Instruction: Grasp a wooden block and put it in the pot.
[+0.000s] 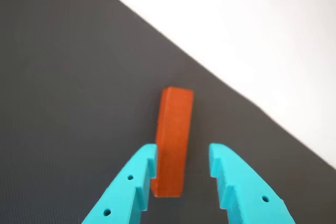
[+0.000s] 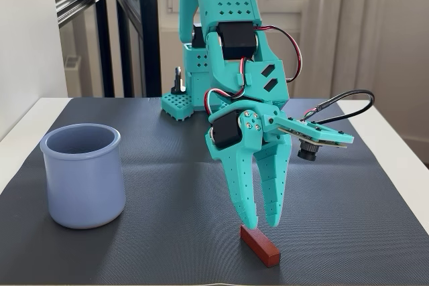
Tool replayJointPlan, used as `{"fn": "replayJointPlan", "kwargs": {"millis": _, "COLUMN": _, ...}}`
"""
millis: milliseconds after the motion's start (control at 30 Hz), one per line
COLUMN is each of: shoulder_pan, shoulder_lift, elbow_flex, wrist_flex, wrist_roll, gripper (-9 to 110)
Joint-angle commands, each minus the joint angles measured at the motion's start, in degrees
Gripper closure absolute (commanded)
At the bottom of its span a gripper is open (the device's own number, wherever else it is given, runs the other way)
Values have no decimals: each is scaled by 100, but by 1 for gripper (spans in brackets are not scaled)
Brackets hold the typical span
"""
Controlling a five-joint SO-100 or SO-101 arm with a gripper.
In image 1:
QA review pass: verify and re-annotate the red wooden block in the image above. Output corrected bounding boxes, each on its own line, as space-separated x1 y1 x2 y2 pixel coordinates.
150 86 195 198

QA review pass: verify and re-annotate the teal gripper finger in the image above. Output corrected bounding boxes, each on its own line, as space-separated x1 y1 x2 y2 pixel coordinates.
208 143 296 224
79 143 159 224

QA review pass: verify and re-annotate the dark grey ribbed mat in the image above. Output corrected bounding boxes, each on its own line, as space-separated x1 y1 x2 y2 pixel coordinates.
0 0 336 224

